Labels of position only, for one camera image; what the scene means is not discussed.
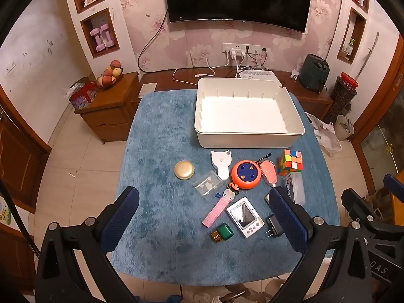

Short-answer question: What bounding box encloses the colourful puzzle cube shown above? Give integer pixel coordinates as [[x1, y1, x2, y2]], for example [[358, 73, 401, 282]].
[[278, 149, 304, 176]]

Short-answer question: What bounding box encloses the white flat router box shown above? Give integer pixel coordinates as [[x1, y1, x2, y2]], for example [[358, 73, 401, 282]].
[[237, 69, 284, 86]]

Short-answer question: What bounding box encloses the sheathed sword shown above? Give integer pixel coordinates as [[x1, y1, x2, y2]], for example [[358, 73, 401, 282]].
[[356, 32, 379, 81]]

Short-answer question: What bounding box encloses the pink dumbbell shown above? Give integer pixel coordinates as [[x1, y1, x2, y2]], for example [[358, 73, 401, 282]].
[[99, 25, 115, 47], [90, 28, 106, 52]]

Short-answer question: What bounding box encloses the white wall outlet strip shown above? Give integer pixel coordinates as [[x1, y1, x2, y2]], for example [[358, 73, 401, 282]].
[[222, 43, 262, 54]]

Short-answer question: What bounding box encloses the white cable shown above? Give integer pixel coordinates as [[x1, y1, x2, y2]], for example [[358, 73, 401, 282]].
[[172, 57, 240, 86]]

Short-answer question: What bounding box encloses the wooden side cabinet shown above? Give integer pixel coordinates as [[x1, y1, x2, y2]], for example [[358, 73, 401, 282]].
[[74, 72, 140, 144]]

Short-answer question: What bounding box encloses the glass door with wooden frame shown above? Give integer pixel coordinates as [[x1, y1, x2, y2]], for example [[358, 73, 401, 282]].
[[352, 38, 404, 196]]

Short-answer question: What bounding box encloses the basket of fruit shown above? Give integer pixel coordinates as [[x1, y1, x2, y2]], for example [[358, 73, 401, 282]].
[[96, 60, 124, 88]]

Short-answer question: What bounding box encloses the gold round compact case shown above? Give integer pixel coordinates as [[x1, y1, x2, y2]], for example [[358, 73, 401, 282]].
[[174, 160, 196, 181]]

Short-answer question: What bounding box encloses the black charger adapter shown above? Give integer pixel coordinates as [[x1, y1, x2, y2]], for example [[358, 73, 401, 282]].
[[265, 215, 286, 238]]

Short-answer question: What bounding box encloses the red printed gift box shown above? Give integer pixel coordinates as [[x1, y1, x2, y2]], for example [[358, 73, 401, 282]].
[[69, 81, 98, 110]]

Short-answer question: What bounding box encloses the clear plastic bag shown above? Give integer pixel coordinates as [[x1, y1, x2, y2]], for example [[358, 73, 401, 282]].
[[192, 170, 224, 199]]

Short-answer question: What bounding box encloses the clear rectangular case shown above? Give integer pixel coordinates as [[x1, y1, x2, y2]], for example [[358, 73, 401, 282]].
[[283, 172, 306, 206]]

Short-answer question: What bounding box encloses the white paper card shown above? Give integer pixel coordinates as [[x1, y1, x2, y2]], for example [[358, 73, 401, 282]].
[[138, 83, 157, 98]]

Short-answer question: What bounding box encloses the white plastic bag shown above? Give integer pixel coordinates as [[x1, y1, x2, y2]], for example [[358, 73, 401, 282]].
[[305, 112, 343, 156]]

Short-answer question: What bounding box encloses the orange round tape reel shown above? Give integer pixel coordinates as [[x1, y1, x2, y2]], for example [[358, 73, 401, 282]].
[[229, 160, 262, 194]]

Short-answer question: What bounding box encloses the white handheld game console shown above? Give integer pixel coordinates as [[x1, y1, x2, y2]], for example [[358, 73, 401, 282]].
[[226, 196, 264, 238]]

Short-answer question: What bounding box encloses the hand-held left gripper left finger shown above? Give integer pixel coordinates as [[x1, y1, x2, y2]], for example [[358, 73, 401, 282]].
[[36, 186, 140, 303]]

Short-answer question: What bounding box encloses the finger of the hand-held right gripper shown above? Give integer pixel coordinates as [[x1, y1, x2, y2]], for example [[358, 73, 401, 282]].
[[383, 173, 404, 203], [342, 188, 384, 228]]

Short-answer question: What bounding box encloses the white plastic storage bin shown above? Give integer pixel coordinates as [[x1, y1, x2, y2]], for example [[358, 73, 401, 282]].
[[194, 77, 306, 149]]

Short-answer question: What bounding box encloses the black television cable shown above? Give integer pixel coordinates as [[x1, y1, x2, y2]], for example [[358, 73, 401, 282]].
[[138, 8, 169, 72]]

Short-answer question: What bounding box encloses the white bucket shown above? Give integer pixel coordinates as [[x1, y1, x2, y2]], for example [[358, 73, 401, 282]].
[[335, 114, 357, 141]]

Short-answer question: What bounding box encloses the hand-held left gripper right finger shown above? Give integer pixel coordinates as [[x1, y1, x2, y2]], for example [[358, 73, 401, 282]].
[[269, 186, 370, 303]]

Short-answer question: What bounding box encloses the pink ruler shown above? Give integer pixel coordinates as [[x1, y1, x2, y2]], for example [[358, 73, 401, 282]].
[[202, 192, 232, 228]]

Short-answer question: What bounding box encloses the dark green appliance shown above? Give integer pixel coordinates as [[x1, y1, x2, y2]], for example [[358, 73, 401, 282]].
[[298, 54, 330, 93]]

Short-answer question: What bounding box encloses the black vase with red top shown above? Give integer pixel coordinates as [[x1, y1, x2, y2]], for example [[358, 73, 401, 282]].
[[322, 72, 359, 123]]

